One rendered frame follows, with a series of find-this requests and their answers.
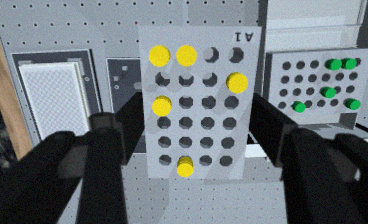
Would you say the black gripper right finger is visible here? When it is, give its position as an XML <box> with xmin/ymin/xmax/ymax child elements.
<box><xmin>249</xmin><ymin>93</ymin><xmax>368</xmax><ymax>224</ymax></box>

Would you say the grey rack with round holes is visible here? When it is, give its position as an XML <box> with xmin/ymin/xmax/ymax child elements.
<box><xmin>138</xmin><ymin>26</ymin><xmax>262</xmax><ymax>179</ymax></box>
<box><xmin>262</xmin><ymin>47</ymin><xmax>368</xmax><ymax>116</ymax></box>

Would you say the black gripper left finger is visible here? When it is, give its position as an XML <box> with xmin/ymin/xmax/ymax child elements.
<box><xmin>0</xmin><ymin>92</ymin><xmax>145</xmax><ymax>224</ymax></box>

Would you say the white sealed well plate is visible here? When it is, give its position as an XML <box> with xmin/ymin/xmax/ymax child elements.
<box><xmin>19</xmin><ymin>62</ymin><xmax>91</xmax><ymax>140</ymax></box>

